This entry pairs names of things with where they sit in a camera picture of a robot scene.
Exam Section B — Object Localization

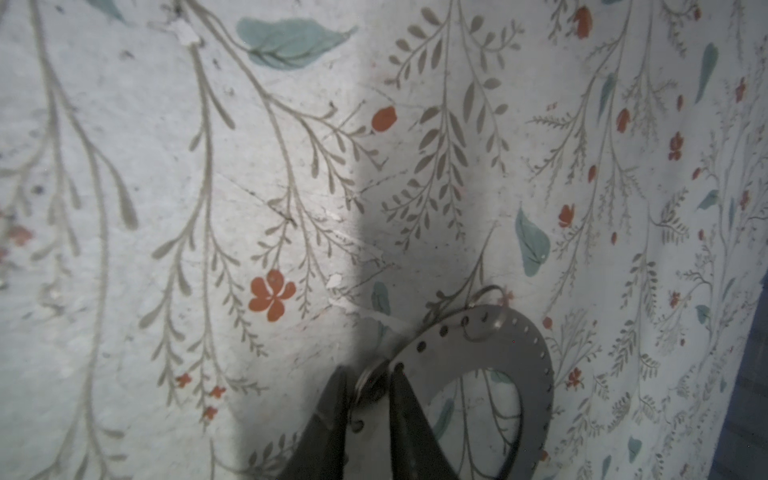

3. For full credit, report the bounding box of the perforated metal ring disc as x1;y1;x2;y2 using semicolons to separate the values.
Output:
344;293;554;479

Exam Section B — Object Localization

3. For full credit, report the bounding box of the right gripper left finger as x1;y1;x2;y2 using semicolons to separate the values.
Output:
278;366;351;480

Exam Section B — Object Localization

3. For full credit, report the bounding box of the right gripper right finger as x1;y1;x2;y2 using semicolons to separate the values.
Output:
388;363;458;480

